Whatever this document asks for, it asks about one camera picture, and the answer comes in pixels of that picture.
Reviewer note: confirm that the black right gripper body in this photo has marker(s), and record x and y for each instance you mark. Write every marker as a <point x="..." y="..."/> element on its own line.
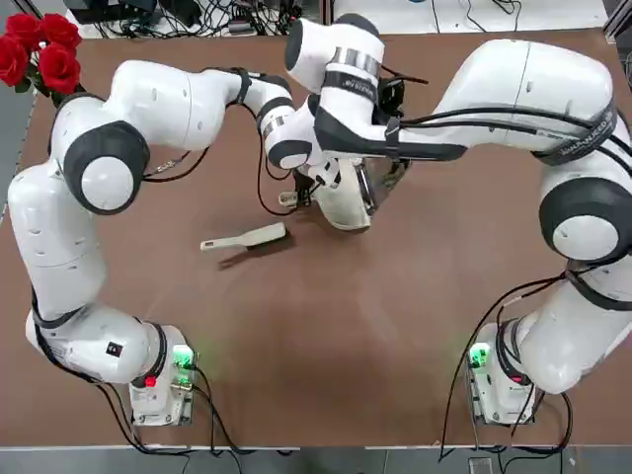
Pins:
<point x="392" y="94"/>

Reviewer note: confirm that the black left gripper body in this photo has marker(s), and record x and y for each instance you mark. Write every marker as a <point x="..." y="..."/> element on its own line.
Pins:
<point x="303" y="179"/>

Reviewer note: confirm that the rectangular metal tray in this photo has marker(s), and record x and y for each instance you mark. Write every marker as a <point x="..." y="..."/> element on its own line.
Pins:
<point x="368" y="190"/>

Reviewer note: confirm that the beige plastic dustpan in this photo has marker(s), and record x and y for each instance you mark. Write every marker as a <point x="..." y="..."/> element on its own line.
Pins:
<point x="345" y="207"/>

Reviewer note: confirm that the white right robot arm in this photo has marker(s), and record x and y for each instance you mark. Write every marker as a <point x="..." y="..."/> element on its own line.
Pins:
<point x="543" y="89"/>

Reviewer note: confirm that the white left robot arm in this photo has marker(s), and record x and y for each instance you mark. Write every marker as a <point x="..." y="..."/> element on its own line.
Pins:
<point x="49" y="222"/>

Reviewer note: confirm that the beige hand brush black bristles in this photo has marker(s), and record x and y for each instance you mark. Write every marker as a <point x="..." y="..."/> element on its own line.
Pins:
<point x="232" y="241"/>

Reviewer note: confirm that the white desk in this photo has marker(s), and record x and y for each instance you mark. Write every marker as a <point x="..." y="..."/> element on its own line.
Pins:
<point x="444" y="17"/>

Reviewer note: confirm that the black electronics box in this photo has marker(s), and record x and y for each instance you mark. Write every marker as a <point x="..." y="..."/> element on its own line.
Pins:
<point x="113" y="10"/>

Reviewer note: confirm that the green rose stems and leaves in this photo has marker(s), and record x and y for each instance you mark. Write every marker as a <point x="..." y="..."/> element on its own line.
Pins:
<point x="37" y="74"/>

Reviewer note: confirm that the grey floor socket plate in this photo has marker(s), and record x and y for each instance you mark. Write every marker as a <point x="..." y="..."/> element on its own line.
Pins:
<point x="480" y="465"/>

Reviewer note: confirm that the aluminium post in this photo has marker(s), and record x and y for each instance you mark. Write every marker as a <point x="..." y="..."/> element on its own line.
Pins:
<point x="327" y="10"/>

